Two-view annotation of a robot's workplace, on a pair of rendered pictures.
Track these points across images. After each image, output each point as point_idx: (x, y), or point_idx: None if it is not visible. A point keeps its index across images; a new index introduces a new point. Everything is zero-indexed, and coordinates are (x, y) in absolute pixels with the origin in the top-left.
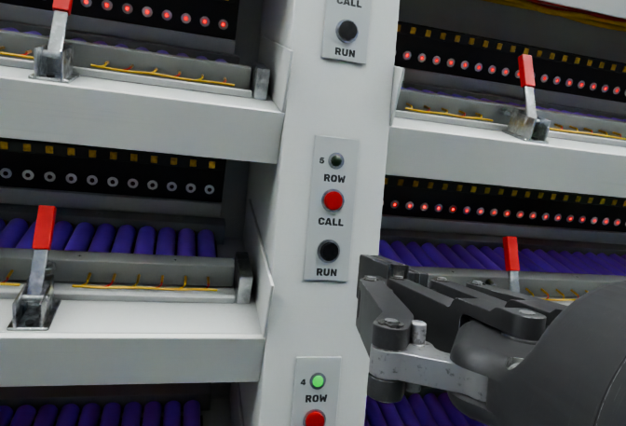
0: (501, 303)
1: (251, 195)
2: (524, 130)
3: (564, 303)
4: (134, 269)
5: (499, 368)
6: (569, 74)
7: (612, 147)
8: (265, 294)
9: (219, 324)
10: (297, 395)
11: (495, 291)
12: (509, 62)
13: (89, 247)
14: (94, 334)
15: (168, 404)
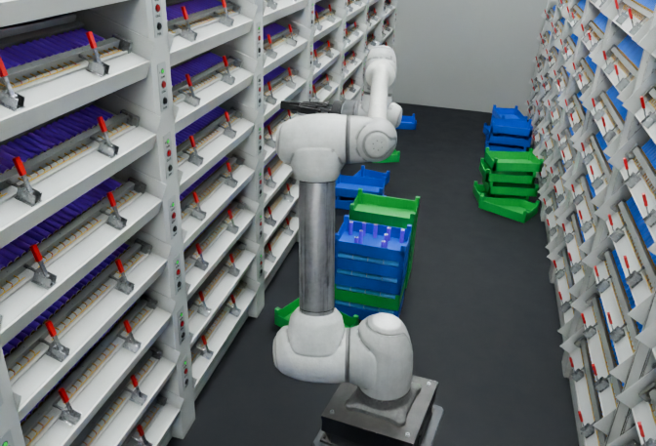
0: (314, 103)
1: None
2: (272, 56)
3: (272, 93)
4: (225, 119)
5: (329, 110)
6: None
7: (278, 50)
8: (253, 114)
9: (246, 124)
10: (258, 133)
11: (308, 101)
12: None
13: (210, 118)
14: (240, 134)
15: None
